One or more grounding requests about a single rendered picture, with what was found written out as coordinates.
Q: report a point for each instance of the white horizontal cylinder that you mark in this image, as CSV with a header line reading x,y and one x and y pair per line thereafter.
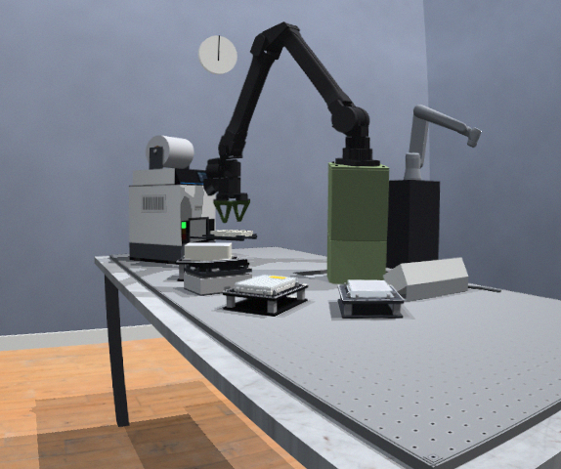
x,y
177,153

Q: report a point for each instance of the white control panel with buttons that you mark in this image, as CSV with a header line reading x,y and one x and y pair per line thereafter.
x,y
422,280

